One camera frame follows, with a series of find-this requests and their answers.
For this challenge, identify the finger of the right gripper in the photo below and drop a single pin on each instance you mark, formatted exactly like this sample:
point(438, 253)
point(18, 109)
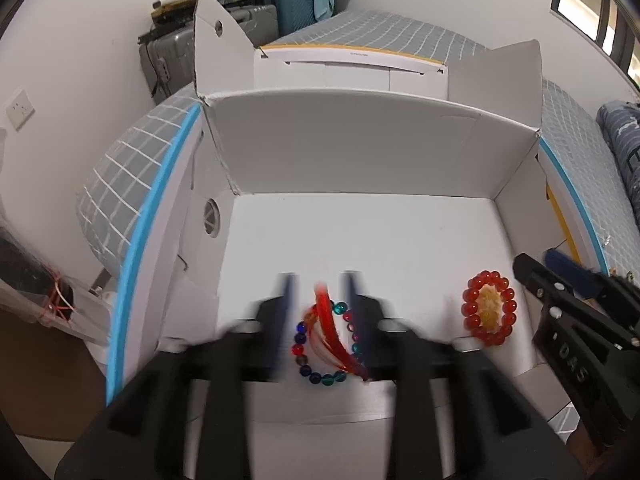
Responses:
point(583, 280)
point(541, 282)

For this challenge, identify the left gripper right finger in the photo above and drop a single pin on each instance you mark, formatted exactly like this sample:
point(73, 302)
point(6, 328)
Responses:
point(496, 432)

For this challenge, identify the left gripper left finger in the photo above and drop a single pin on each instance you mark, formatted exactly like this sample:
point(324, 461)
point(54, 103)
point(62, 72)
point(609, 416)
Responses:
point(141, 434)

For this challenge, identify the white cardboard box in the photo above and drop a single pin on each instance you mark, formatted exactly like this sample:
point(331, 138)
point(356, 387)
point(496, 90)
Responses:
point(340, 185)

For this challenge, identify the folded blue grey quilt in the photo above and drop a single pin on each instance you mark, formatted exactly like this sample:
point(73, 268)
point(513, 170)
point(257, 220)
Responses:
point(619, 123)

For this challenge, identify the grey checked bed sheet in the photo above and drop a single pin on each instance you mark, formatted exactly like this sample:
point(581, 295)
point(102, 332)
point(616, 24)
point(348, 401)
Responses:
point(400, 85)

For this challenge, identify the dark framed window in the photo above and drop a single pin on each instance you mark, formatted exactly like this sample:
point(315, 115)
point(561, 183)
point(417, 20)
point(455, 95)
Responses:
point(607, 26)

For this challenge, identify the grey suitcase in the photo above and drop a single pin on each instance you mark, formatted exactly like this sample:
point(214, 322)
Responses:
point(212, 48)

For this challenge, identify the white wall socket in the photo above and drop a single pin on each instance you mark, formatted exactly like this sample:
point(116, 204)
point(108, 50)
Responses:
point(19, 110)

